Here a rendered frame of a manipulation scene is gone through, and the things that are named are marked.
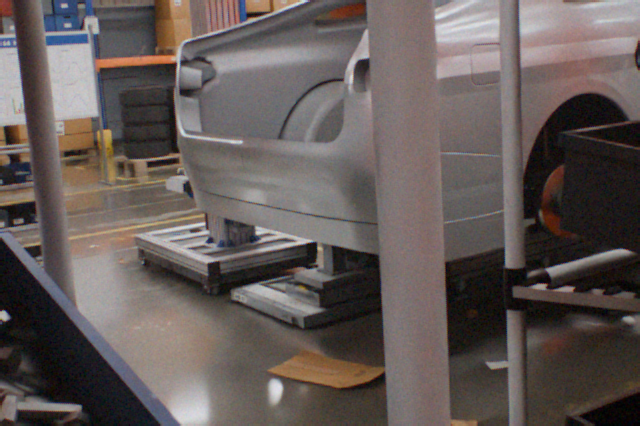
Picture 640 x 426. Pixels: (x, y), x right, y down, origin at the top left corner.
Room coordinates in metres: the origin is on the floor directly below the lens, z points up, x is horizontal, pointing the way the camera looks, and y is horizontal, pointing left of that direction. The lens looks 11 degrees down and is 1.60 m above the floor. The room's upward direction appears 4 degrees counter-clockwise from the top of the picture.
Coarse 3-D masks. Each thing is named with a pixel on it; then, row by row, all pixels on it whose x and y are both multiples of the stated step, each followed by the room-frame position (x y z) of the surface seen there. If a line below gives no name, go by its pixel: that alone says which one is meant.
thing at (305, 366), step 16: (304, 352) 4.47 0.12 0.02; (272, 368) 4.29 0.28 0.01; (288, 368) 4.29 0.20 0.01; (304, 368) 4.27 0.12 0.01; (320, 368) 4.26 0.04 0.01; (336, 368) 4.25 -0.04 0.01; (352, 368) 4.23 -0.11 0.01; (368, 368) 4.21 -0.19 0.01; (384, 368) 4.15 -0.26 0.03; (336, 384) 4.03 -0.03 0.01; (352, 384) 4.00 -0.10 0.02
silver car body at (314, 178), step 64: (320, 0) 5.05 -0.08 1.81; (576, 0) 3.78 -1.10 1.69; (192, 64) 4.70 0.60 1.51; (256, 64) 4.92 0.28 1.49; (320, 64) 5.14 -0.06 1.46; (448, 64) 3.34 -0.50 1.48; (576, 64) 3.73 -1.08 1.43; (192, 128) 4.52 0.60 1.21; (256, 128) 4.89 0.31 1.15; (320, 128) 4.83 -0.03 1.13; (448, 128) 3.33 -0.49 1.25; (576, 128) 4.19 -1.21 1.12; (256, 192) 3.90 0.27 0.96; (320, 192) 3.49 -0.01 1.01; (448, 192) 3.33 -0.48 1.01; (448, 256) 3.32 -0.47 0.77
